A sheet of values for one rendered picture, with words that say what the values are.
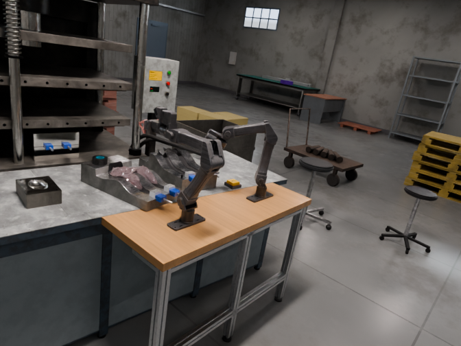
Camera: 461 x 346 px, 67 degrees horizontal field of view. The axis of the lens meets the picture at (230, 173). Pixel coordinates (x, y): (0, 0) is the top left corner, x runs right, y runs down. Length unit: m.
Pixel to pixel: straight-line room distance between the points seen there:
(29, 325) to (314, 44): 11.41
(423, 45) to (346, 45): 2.16
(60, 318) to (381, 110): 10.35
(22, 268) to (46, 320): 0.35
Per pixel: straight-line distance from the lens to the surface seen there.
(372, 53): 11.52
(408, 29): 11.33
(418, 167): 6.29
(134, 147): 2.65
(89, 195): 1.96
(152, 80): 2.74
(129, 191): 1.86
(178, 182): 2.03
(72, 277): 1.93
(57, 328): 2.09
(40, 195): 1.83
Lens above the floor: 1.61
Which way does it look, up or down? 19 degrees down
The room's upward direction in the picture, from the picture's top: 9 degrees clockwise
